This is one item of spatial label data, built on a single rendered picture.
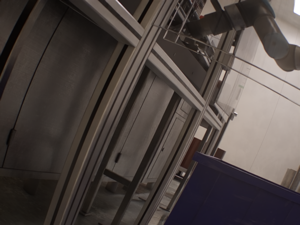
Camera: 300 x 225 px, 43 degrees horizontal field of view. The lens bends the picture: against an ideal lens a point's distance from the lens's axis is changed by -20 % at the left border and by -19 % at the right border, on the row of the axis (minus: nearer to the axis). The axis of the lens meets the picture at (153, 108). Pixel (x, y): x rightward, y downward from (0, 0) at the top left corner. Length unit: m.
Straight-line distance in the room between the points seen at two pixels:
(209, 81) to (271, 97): 4.24
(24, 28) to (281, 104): 5.38
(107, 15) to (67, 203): 0.38
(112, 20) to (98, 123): 0.22
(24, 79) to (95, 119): 0.35
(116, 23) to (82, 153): 0.26
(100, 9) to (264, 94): 5.29
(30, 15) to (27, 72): 0.51
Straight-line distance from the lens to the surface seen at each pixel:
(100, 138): 0.83
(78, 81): 1.39
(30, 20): 0.60
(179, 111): 2.67
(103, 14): 0.64
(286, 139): 5.79
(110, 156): 1.60
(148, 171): 2.61
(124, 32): 0.73
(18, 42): 0.60
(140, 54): 0.84
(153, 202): 1.64
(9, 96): 1.06
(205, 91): 1.63
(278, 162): 5.77
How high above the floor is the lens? 0.45
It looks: 2 degrees up
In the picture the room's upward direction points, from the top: 25 degrees clockwise
